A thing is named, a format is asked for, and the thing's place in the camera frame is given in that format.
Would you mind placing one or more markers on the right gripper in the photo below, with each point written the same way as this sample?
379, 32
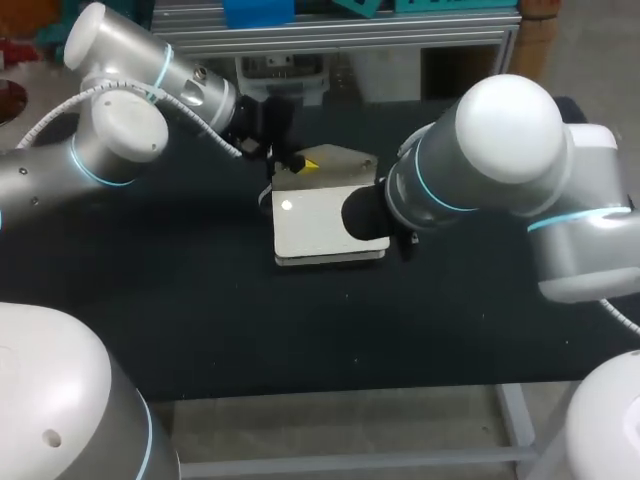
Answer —
365, 212

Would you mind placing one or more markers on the teal box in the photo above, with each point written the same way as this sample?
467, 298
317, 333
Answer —
357, 6
455, 5

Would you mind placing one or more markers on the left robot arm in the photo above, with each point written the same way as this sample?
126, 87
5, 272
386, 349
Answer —
100, 150

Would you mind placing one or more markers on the wooden post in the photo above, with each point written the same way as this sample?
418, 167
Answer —
535, 40

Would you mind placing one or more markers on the blue plastic bin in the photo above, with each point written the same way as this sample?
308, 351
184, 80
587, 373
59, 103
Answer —
257, 11

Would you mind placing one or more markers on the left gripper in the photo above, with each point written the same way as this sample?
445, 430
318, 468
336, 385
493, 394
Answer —
270, 120

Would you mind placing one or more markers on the white bag with grey flap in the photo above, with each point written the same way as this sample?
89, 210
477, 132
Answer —
310, 225

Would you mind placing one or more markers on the aluminium shelf frame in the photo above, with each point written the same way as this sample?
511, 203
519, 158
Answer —
340, 35

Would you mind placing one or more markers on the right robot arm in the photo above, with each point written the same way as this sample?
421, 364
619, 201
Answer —
510, 145

